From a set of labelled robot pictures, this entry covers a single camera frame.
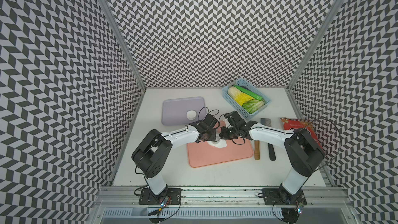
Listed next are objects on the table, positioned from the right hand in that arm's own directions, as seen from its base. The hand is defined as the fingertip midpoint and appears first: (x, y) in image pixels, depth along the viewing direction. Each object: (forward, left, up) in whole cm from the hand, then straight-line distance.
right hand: (221, 136), depth 90 cm
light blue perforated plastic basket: (+37, -23, +1) cm, 44 cm away
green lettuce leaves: (+19, -22, +4) cm, 29 cm away
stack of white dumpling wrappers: (+15, +18, 0) cm, 24 cm away
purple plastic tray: (+20, +31, -2) cm, 37 cm away
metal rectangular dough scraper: (+11, -30, -3) cm, 32 cm away
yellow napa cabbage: (+26, -14, +5) cm, 30 cm away
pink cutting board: (-9, +11, -3) cm, 14 cm away
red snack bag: (+8, -45, 0) cm, 46 cm away
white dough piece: (-3, +1, -4) cm, 5 cm away
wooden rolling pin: (-7, -21, -4) cm, 22 cm away
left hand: (0, +5, -1) cm, 6 cm away
